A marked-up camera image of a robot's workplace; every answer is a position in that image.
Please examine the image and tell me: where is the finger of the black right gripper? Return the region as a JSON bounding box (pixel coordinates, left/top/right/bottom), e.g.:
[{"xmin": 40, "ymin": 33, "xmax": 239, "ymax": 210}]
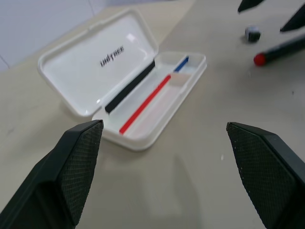
[
  {"xmin": 279, "ymin": 3, "xmax": 305, "ymax": 33},
  {"xmin": 237, "ymin": 0, "xmax": 263, "ymax": 13}
]

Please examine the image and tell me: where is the small black and white eraser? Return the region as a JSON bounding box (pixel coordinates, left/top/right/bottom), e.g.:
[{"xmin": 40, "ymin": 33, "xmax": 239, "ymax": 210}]
[{"xmin": 244, "ymin": 25, "xmax": 261, "ymax": 43}]

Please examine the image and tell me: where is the white open pencil case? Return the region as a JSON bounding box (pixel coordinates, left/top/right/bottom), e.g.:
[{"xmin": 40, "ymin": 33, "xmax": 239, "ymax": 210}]
[{"xmin": 37, "ymin": 8, "xmax": 207, "ymax": 153}]

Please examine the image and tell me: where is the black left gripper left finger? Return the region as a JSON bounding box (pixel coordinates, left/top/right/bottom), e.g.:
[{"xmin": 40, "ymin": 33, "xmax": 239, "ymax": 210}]
[{"xmin": 0, "ymin": 119, "xmax": 104, "ymax": 229}]

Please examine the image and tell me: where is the black pen with red cap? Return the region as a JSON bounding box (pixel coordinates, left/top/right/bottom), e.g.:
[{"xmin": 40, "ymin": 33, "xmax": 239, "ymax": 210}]
[{"xmin": 253, "ymin": 32, "xmax": 305, "ymax": 67}]

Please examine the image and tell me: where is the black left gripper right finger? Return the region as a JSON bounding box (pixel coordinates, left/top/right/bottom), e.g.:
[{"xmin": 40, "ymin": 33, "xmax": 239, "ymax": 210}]
[{"xmin": 225, "ymin": 122, "xmax": 305, "ymax": 229}]

